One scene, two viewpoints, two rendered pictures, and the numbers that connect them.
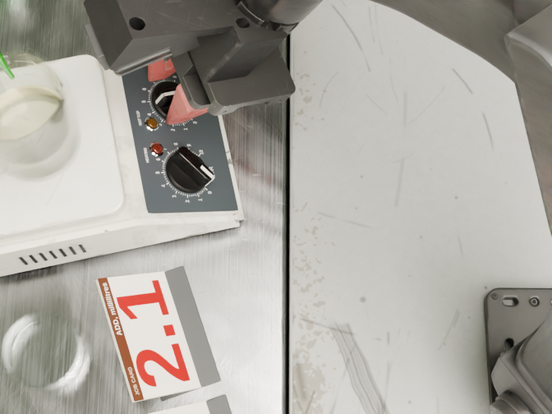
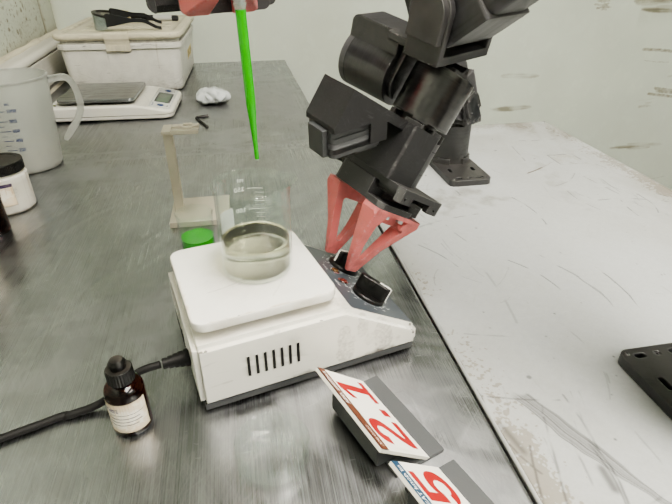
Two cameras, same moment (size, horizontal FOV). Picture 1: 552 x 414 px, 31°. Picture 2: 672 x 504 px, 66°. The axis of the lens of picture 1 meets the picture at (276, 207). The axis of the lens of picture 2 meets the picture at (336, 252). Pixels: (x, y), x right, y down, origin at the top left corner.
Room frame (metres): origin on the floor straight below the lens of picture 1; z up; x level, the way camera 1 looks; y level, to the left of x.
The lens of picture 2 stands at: (-0.14, 0.17, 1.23)
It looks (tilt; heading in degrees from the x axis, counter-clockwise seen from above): 31 degrees down; 348
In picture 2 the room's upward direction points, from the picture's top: straight up
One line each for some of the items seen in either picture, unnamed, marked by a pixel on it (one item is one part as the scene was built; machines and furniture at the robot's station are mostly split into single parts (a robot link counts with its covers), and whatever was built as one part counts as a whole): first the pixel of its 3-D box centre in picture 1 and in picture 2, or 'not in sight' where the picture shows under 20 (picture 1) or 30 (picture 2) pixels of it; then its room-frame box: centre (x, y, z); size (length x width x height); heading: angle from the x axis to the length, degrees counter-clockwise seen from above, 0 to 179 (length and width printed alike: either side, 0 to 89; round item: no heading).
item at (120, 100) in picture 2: not in sight; (119, 100); (1.14, 0.42, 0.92); 0.26 x 0.19 x 0.05; 86
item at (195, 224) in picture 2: not in sight; (197, 234); (0.43, 0.23, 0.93); 0.04 x 0.04 x 0.06
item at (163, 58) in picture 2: not in sight; (135, 51); (1.48, 0.41, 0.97); 0.37 x 0.31 x 0.14; 177
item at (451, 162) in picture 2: not in sight; (450, 141); (0.67, -0.19, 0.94); 0.20 x 0.07 x 0.08; 179
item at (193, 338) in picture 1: (158, 330); (378, 409); (0.13, 0.08, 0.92); 0.09 x 0.06 x 0.04; 19
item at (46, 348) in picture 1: (43, 351); (272, 449); (0.12, 0.17, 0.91); 0.06 x 0.06 x 0.02
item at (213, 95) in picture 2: not in sight; (213, 95); (1.15, 0.21, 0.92); 0.08 x 0.08 x 0.04; 86
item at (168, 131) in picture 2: not in sight; (195, 170); (0.55, 0.23, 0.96); 0.08 x 0.08 x 0.13; 88
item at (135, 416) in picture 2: not in sight; (124, 391); (0.18, 0.27, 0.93); 0.03 x 0.03 x 0.07
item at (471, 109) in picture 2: not in sight; (453, 104); (0.66, -0.19, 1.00); 0.09 x 0.06 x 0.06; 31
